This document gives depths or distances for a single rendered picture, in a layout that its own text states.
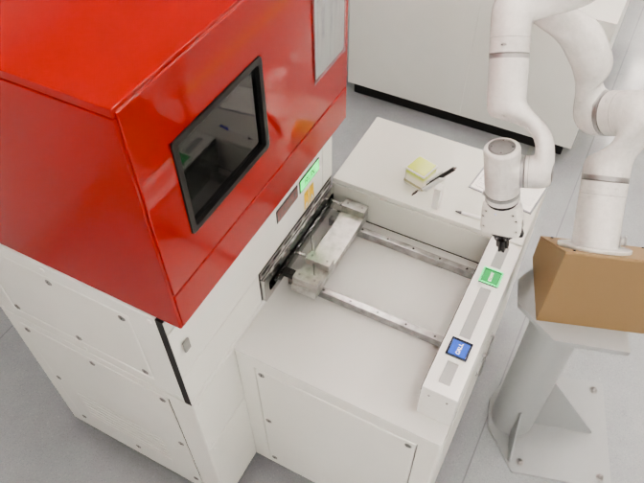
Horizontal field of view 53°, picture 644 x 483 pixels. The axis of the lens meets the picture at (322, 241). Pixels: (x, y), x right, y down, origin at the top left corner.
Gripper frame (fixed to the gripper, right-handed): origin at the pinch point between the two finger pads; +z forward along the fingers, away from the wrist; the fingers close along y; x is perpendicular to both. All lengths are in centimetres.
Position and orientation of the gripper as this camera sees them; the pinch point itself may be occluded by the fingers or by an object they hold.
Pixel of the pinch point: (502, 242)
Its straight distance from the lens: 176.6
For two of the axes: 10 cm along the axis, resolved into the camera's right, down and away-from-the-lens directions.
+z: 1.9, 7.0, 6.8
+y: 8.6, 2.1, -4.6
